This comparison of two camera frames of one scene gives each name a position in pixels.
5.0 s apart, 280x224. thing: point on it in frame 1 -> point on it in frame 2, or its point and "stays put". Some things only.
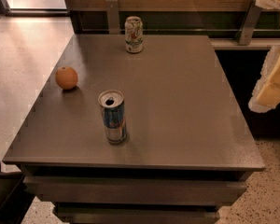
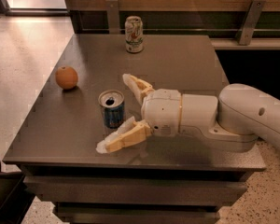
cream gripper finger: x=273 y=84 -> x=130 y=133
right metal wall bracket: x=249 y=29 stays put
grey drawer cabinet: x=188 y=150 stays put
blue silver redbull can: x=112 y=105 stays put
